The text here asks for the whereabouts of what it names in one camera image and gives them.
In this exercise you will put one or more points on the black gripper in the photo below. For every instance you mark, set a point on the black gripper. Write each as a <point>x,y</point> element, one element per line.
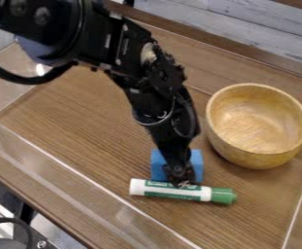
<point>173,132</point>

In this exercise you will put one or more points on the blue foam block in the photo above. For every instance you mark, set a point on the blue foam block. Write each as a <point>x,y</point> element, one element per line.
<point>158,174</point>

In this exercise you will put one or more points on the green and white marker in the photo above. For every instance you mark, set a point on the green and white marker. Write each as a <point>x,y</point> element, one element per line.
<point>198,193</point>

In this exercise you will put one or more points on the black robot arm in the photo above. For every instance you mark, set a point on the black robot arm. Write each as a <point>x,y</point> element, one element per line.
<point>64,33</point>

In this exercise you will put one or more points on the brown wooden bowl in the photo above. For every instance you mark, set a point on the brown wooden bowl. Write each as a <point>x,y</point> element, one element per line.
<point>254,125</point>

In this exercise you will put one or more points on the clear acrylic tray wall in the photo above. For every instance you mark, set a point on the clear acrylic tray wall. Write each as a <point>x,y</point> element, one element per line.
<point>70,152</point>

